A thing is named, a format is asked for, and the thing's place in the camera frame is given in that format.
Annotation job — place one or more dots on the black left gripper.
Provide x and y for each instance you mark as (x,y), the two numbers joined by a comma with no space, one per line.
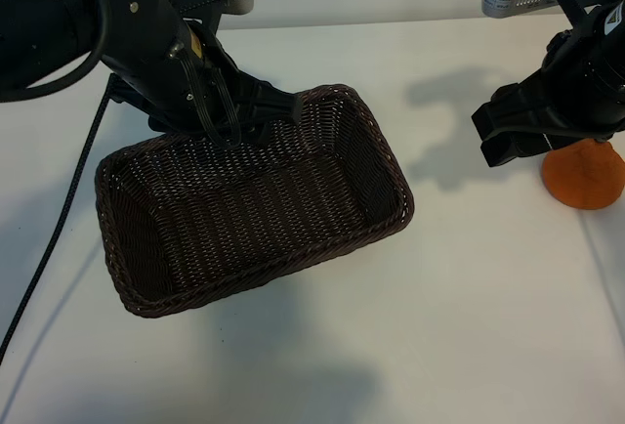
(171,97)

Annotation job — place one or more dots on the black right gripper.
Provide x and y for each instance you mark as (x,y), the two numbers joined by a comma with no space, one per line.
(566,101)

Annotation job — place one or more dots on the orange fruit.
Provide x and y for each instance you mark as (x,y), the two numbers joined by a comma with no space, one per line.
(581,180)

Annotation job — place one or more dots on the dark brown woven basket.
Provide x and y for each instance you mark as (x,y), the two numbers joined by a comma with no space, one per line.
(244,209)

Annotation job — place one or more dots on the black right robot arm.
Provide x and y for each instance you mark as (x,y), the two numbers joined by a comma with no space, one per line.
(610,48)

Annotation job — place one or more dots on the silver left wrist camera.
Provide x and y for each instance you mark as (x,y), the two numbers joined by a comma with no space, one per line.
(241,4)

